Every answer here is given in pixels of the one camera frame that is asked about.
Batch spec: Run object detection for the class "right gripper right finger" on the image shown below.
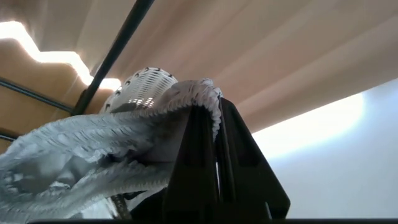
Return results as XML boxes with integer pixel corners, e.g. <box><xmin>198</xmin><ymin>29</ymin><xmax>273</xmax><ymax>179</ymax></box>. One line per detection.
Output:
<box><xmin>216</xmin><ymin>98</ymin><xmax>292</xmax><ymax>220</ymax></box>

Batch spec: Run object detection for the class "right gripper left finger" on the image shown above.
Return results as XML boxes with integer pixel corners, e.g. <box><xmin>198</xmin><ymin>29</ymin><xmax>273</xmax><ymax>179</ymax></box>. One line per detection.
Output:
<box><xmin>163</xmin><ymin>105</ymin><xmax>220</xmax><ymax>220</ymax></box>

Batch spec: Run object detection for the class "pale grey garment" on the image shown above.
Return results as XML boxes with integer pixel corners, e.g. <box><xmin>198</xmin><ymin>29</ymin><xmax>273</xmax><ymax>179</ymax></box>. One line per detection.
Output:
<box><xmin>0</xmin><ymin>78</ymin><xmax>223</xmax><ymax>224</ymax></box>

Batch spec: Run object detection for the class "white laundry basket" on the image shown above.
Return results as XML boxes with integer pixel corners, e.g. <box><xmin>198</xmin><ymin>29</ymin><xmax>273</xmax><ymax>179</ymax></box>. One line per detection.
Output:
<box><xmin>99</xmin><ymin>67</ymin><xmax>178</xmax><ymax>114</ymax></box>

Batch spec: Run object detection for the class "black clothes rack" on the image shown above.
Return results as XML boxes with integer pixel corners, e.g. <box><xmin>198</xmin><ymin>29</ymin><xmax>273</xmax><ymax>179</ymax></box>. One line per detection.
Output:
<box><xmin>0</xmin><ymin>0</ymin><xmax>155</xmax><ymax>142</ymax></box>

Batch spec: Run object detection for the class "beige curtain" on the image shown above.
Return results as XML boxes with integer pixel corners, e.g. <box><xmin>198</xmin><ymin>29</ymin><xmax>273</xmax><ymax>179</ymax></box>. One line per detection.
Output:
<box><xmin>0</xmin><ymin>0</ymin><xmax>398</xmax><ymax>134</ymax></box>

